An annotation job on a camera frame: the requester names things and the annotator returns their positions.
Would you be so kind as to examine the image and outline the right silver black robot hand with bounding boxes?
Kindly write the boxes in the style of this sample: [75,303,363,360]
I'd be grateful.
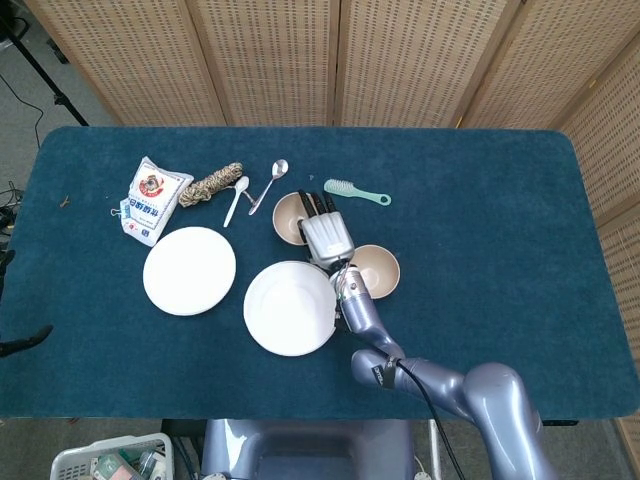
[297,188,355,266]

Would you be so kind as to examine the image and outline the white plastic spoon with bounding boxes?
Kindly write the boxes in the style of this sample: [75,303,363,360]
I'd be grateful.
[222,175,251,229]

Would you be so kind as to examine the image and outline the green scrubbing brush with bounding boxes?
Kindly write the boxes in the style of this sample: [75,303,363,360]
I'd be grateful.
[323,178,393,207]

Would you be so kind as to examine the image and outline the metal spoon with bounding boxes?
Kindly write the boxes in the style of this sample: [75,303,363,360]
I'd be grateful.
[248,158,290,217]

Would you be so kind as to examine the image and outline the wicker folding screen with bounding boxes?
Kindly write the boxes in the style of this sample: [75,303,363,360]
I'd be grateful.
[22,0,640,480]

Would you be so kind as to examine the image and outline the white metal pole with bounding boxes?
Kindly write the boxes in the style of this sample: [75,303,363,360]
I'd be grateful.
[428,419,442,480]

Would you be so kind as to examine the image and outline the white plastic basket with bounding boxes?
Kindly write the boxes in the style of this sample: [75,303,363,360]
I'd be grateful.
[49,432,175,480]

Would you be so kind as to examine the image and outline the white round plate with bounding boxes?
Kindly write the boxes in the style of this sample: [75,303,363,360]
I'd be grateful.
[243,260,337,358]
[142,226,237,317]

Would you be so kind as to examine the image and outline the white printed food bag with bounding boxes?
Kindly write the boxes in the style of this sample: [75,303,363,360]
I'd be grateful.
[119,156,195,248]

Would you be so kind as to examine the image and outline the braided rope bundle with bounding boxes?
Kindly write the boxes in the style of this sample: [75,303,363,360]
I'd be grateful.
[178,161,245,210]

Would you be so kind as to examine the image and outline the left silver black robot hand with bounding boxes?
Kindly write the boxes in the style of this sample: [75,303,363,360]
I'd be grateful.
[0,323,55,358]

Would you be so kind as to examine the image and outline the black tripod stand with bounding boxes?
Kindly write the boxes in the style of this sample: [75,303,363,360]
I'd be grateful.
[0,12,90,127]

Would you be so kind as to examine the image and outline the black floor cables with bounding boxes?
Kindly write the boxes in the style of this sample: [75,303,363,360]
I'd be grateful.
[0,182,24,246]

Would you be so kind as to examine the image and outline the teal tablecloth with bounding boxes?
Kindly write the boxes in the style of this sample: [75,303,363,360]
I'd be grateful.
[0,125,614,421]

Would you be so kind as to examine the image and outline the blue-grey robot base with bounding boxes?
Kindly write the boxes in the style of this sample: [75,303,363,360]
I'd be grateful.
[201,418,416,480]

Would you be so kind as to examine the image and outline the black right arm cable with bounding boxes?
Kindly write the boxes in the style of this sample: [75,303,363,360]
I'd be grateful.
[387,355,467,480]

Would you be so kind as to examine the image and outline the off-white bowl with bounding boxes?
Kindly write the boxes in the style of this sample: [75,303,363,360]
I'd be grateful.
[349,243,401,300]
[272,192,321,246]

